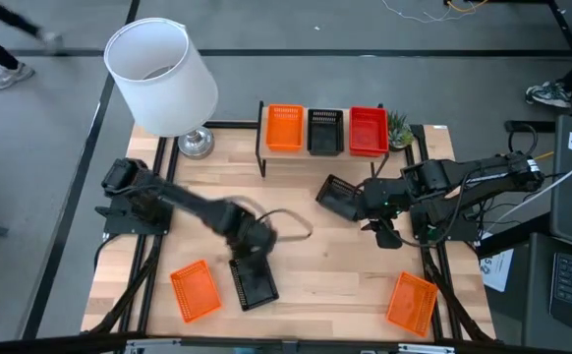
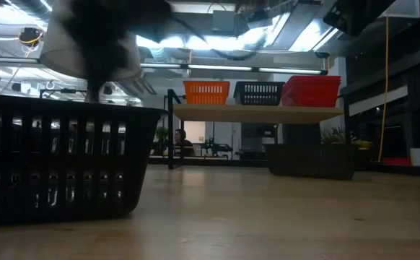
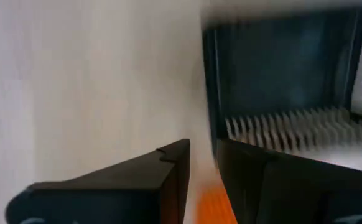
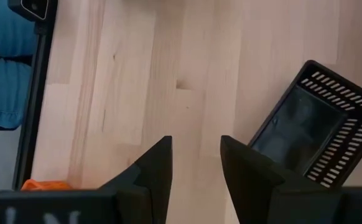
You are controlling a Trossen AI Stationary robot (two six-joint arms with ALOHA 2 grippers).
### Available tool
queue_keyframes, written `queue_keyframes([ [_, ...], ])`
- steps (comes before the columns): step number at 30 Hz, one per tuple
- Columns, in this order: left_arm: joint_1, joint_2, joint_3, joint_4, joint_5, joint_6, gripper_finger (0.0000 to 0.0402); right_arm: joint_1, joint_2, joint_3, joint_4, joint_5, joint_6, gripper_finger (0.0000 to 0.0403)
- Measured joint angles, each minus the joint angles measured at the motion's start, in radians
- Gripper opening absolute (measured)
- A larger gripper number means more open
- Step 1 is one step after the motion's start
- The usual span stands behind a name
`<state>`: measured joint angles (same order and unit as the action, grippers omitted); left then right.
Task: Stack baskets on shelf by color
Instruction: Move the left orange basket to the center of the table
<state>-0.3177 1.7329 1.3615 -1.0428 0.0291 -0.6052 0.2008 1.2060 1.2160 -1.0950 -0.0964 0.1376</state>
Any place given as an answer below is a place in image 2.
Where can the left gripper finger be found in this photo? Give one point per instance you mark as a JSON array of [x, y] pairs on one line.
[[116, 59], [95, 72]]

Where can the orange plastic slotted basket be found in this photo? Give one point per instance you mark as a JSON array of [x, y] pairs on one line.
[[195, 83]]

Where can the black plastic slotted basket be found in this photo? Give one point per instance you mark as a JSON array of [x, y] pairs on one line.
[[311, 162], [69, 164], [260, 83]]

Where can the wooden shelf with black legs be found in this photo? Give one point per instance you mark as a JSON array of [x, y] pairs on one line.
[[253, 115]]

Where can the black ceiling spotlight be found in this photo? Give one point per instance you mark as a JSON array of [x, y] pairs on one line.
[[16, 87], [108, 90]]

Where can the white hanging panel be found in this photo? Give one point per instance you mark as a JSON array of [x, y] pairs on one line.
[[401, 8]]

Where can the white shade table lamp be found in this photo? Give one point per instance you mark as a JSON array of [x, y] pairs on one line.
[[53, 57]]

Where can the fluorescent tube light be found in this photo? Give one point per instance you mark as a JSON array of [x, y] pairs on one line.
[[163, 65], [289, 70], [221, 67]]

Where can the green background plant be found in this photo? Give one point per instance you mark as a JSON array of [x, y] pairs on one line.
[[161, 135]]

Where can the bright ceiling light panel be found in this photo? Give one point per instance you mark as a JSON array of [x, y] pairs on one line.
[[210, 42]]

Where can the grey ceiling box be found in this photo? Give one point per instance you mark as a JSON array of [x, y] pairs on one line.
[[223, 21]]

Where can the person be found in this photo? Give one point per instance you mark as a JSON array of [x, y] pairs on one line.
[[184, 142]]

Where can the small potted succulent plant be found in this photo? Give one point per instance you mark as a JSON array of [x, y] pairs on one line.
[[336, 139]]

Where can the yellow green background object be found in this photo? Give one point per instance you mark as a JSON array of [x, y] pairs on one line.
[[363, 144]]

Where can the black background machine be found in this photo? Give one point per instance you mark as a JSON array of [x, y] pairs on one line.
[[215, 148]]

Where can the red background object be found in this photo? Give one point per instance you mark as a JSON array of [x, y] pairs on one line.
[[395, 161]]

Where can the white bin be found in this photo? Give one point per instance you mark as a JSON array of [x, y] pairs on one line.
[[418, 157]]

